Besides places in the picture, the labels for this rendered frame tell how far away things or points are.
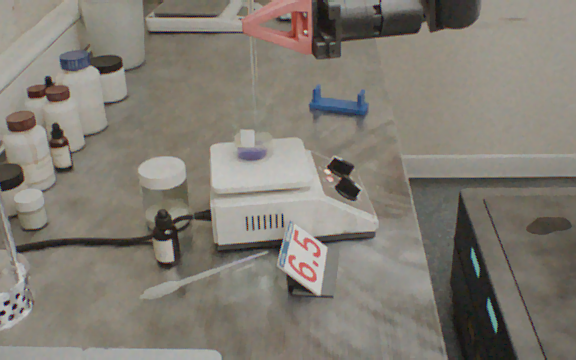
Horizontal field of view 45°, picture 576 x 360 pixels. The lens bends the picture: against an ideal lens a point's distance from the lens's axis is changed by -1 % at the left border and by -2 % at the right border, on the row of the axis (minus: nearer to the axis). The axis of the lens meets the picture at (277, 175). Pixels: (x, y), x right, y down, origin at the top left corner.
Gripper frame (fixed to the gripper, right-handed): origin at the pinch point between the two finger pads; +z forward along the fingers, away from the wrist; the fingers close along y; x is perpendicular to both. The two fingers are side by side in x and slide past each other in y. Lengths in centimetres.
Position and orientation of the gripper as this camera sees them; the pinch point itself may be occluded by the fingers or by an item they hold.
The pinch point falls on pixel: (249, 25)
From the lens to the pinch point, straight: 80.3
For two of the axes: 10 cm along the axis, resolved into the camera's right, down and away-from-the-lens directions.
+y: 2.1, 4.7, -8.6
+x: 0.4, 8.7, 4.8
